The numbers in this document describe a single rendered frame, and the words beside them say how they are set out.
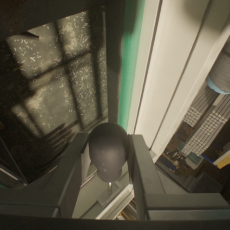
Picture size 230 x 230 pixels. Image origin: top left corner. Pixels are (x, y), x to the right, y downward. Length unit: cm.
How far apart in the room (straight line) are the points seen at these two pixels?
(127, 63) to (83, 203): 24
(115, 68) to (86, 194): 22
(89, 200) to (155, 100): 20
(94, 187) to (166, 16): 28
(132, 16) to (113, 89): 11
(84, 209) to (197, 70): 27
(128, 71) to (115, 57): 2
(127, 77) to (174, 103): 7
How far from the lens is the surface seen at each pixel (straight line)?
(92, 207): 32
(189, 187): 44
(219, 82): 84
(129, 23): 18
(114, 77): 23
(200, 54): 19
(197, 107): 447
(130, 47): 19
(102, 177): 18
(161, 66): 22
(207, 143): 479
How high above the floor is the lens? 97
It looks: 25 degrees down
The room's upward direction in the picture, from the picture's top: 130 degrees clockwise
